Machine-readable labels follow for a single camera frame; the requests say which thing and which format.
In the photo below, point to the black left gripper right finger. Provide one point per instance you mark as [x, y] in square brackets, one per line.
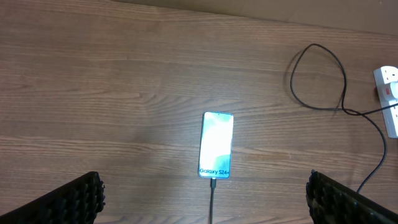
[330, 202]

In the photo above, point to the white power strip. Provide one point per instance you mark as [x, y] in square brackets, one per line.
[383, 75]

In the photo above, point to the white charger plug adapter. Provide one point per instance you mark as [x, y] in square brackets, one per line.
[389, 91]

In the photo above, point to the black smartphone blue screen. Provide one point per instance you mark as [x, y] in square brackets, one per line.
[216, 145]

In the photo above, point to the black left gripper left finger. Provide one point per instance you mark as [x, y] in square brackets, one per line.
[78, 201]

